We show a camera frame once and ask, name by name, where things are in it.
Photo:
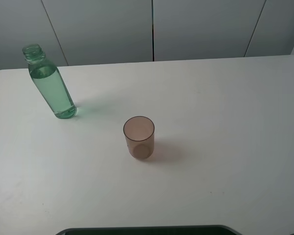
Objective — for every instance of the green transparent water bottle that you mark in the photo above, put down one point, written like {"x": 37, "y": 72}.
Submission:
{"x": 49, "y": 82}

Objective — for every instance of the pink transparent plastic cup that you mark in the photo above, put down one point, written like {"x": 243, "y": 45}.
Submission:
{"x": 139, "y": 136}

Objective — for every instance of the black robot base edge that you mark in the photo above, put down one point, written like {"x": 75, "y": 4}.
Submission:
{"x": 164, "y": 230}

